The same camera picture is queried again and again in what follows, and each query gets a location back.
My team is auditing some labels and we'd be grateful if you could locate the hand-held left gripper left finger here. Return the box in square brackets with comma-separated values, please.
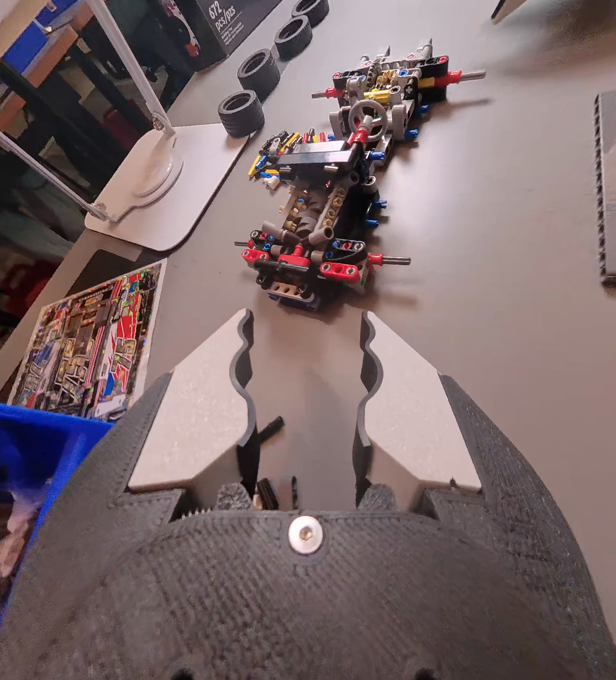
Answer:
[127, 308, 261, 494]

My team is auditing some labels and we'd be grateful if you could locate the black lego tyre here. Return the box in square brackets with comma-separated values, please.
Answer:
[292, 0, 330, 27]
[274, 15, 312, 60]
[219, 89, 265, 138]
[237, 49, 281, 90]

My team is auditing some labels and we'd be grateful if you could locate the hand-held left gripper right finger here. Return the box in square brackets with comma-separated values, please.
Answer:
[352, 311, 483, 512]

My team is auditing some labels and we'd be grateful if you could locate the lego race car box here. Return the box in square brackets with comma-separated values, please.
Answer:
[148, 0, 282, 70]

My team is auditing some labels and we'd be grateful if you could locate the blue plastic bin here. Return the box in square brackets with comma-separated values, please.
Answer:
[0, 397, 114, 654]

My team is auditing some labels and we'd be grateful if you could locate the small blue storage bin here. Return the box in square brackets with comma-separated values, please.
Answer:
[2, 0, 93, 59]

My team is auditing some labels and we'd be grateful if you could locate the white book stand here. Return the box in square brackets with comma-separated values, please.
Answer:
[0, 0, 250, 251]

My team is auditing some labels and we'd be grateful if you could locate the lego car chassis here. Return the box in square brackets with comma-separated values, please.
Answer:
[235, 38, 486, 310]

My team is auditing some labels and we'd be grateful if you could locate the long dark lego beam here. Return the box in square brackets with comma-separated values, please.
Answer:
[594, 89, 616, 288]

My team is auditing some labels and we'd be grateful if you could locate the colourful sticker sheet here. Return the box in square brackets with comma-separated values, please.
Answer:
[7, 259, 168, 423]

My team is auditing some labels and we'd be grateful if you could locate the pile of small lego pins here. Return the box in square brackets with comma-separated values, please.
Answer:
[248, 127, 319, 189]

